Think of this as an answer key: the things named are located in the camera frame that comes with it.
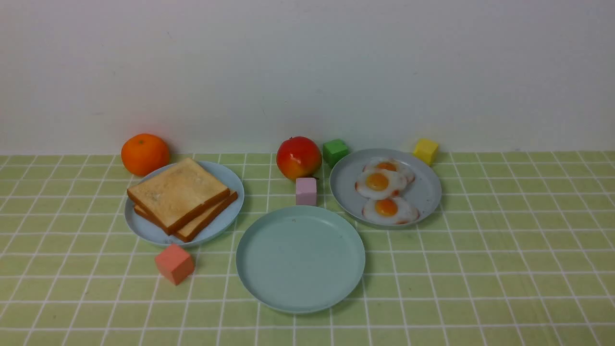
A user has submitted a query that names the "toast slice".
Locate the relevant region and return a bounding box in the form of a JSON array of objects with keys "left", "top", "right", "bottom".
[
  {"left": 127, "top": 158, "right": 231, "bottom": 235},
  {"left": 162, "top": 190, "right": 240, "bottom": 244}
]

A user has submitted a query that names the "pink cube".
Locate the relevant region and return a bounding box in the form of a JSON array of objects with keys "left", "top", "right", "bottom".
[{"left": 295, "top": 177, "right": 317, "bottom": 206}]

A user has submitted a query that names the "red apple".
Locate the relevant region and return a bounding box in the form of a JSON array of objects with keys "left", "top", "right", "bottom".
[{"left": 275, "top": 136, "right": 322, "bottom": 182}]

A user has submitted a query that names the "green cube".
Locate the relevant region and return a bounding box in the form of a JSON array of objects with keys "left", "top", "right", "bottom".
[{"left": 322, "top": 139, "right": 350, "bottom": 169}]

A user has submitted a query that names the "teal centre plate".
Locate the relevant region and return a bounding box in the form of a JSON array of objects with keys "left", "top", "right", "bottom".
[{"left": 235, "top": 206, "right": 366, "bottom": 314}]

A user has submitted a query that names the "grey blue right plate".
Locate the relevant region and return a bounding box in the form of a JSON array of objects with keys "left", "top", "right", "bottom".
[{"left": 329, "top": 148, "right": 442, "bottom": 229}]

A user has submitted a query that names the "yellow cube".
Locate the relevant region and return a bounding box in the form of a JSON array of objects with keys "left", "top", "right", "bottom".
[{"left": 413, "top": 138, "right": 439, "bottom": 166}]

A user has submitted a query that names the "salmon red cube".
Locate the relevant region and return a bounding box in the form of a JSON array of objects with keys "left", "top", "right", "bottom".
[{"left": 154, "top": 244, "right": 195, "bottom": 285}]

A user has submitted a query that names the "orange fruit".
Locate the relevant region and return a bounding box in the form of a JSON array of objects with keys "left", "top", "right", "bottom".
[{"left": 120, "top": 133, "right": 171, "bottom": 176}]

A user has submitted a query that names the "light blue left plate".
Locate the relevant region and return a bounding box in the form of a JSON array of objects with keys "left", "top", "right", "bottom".
[{"left": 124, "top": 158, "right": 245, "bottom": 247}]

